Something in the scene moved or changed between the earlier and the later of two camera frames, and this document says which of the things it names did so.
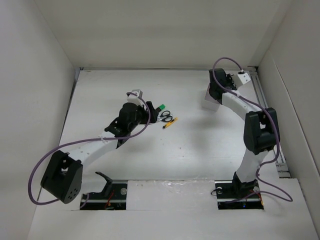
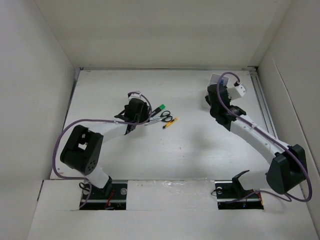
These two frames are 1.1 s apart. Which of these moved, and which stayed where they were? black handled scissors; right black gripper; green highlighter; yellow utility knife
Moved: right black gripper
Stayed: yellow utility knife; green highlighter; black handled scissors
